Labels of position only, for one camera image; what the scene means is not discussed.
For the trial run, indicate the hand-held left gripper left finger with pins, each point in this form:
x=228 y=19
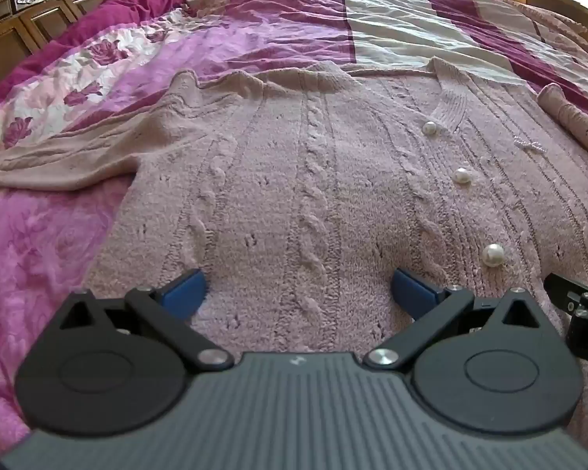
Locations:
x=187 y=291

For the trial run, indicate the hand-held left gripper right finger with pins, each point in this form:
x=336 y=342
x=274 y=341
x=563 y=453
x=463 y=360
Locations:
x=411 y=293

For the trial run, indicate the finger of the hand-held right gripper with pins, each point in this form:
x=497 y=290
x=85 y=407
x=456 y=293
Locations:
x=563 y=290

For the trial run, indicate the pink knit cardigan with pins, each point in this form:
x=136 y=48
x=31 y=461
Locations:
x=323 y=181

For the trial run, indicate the pink floral striped bedspread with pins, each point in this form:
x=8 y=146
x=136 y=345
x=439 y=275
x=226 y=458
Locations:
x=255 y=39

